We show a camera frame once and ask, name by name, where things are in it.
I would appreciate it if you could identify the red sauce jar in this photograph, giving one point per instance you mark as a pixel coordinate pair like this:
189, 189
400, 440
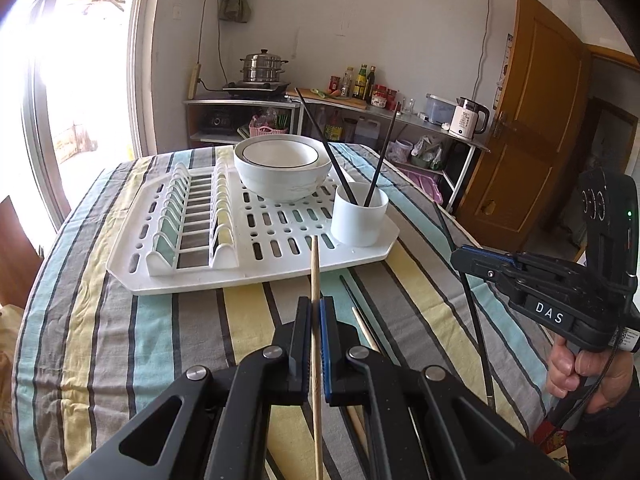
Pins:
379, 97
391, 101
334, 85

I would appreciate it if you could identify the translucent plastic jug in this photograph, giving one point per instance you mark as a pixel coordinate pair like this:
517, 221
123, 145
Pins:
367, 132

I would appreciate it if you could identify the white plastic dish rack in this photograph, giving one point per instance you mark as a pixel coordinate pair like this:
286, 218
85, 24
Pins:
295, 260

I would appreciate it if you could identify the red patterned cloth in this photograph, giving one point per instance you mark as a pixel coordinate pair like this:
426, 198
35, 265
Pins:
549, 440

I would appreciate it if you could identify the person's right hand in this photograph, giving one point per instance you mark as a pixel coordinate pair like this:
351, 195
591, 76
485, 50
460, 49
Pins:
562, 370

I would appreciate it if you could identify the clear sauce bottle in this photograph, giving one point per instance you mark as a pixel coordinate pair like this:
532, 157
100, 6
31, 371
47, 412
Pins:
347, 84

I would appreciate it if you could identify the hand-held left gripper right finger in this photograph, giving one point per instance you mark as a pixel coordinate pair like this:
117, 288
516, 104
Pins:
325, 355

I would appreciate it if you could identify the black kitchen appliance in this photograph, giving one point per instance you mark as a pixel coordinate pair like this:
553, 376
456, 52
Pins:
217, 121

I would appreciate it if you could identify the white plastic bag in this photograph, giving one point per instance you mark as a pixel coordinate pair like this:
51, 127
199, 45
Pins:
400, 151

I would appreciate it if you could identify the stainless steel steamer pot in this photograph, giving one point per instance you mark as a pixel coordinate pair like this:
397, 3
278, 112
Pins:
262, 67

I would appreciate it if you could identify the large white bowl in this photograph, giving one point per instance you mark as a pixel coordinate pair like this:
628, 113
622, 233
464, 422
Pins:
280, 182

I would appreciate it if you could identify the white chopstick cup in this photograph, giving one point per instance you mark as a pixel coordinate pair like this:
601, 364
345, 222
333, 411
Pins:
357, 225

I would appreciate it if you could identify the person's right forearm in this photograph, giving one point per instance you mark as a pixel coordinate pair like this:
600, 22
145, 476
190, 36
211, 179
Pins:
610, 440

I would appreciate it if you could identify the beige power strip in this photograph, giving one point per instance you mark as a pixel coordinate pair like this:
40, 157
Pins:
194, 80

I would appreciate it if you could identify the yellow label sauce bottle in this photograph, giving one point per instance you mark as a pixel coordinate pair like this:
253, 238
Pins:
359, 85

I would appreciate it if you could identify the white electric kettle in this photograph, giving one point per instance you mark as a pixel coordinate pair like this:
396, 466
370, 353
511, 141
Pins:
462, 120

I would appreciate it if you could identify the wooden cutting board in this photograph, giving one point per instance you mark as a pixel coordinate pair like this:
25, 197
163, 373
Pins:
320, 100

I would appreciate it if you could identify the sliding glass window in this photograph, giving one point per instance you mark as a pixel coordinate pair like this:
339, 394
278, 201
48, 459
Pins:
142, 60

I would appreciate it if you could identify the drinking glass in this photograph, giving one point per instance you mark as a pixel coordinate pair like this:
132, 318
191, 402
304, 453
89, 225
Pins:
408, 106

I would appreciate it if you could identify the pink lid storage box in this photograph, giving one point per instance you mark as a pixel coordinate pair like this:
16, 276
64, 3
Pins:
422, 185

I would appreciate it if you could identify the clear plastic container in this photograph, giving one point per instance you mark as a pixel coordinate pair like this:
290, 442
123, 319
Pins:
437, 110

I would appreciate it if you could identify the clear plastic bag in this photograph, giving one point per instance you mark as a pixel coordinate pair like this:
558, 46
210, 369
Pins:
429, 154

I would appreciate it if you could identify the wall switch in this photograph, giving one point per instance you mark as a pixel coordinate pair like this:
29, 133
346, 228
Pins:
177, 10

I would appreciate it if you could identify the small metal shelf unit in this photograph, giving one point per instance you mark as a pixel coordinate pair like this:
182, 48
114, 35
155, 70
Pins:
235, 102

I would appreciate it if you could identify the striped tablecloth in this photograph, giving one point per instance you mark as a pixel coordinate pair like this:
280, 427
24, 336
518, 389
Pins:
100, 335

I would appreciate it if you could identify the wooden door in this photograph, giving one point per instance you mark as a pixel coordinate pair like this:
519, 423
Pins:
535, 125

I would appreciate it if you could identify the black induction cooker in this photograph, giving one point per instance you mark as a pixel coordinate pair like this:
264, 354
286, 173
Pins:
255, 87

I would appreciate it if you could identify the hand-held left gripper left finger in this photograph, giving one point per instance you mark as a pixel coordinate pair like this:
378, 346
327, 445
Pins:
302, 350

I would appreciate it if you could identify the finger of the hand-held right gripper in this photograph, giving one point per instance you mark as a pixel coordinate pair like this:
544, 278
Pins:
480, 271
492, 256

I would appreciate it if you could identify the wooden chopstick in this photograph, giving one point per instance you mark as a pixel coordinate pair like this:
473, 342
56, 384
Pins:
365, 327
315, 270

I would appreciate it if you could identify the dark oil bottle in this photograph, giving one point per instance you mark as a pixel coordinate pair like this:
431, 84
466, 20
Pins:
371, 85

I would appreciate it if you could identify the white bowl with black rim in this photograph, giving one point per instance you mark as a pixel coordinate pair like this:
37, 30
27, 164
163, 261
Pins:
280, 152

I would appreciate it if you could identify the black chopstick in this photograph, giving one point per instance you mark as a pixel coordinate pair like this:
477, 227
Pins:
350, 291
477, 340
325, 145
382, 155

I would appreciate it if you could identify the pink plastic basket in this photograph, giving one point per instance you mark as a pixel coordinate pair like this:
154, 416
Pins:
265, 127

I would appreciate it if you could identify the long metal shelf unit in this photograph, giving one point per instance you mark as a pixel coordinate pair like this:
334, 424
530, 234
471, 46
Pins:
440, 132

